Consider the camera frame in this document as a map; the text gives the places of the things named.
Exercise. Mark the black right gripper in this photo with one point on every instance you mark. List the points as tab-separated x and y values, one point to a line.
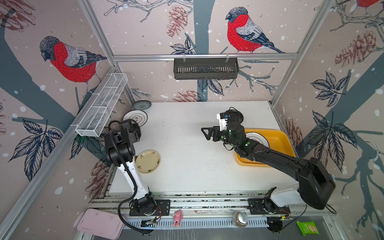
216	129

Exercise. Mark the white plate brown cloud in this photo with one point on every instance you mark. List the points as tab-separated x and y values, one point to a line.
258	137

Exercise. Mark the white plate dark rim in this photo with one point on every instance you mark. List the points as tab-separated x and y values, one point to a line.
140	117

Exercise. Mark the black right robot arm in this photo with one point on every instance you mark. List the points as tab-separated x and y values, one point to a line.
315	183

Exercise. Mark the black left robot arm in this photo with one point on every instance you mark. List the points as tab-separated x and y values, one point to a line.
121	153

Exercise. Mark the yellow plastic bin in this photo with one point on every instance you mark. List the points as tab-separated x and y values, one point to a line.
278	141

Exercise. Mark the small black plate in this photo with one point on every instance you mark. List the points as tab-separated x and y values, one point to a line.
235	115

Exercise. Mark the cream yellow plate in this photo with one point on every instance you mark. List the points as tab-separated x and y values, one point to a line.
147	161

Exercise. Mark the small teal plate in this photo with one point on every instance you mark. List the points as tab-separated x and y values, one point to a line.
142	105

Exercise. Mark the pink toy figure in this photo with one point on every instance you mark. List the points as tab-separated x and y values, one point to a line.
178	216

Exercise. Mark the silver round object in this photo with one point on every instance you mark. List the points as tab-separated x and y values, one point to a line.
240	219

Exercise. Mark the pink tray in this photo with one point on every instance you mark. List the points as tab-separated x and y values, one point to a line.
101	224

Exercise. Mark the green snack packet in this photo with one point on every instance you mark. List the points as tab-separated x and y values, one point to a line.
308	228

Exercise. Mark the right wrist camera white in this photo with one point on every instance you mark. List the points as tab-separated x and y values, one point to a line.
223	121

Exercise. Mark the black hanging wire basket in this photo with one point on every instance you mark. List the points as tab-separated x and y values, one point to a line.
206	69

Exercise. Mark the aluminium rail base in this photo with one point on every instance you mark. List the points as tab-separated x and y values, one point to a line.
214	210

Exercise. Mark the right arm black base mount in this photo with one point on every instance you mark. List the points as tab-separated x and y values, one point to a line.
265	205

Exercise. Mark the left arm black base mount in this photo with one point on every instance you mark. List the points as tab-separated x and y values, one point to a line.
162	207

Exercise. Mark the white mesh wall shelf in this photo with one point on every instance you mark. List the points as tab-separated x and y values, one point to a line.
99	112

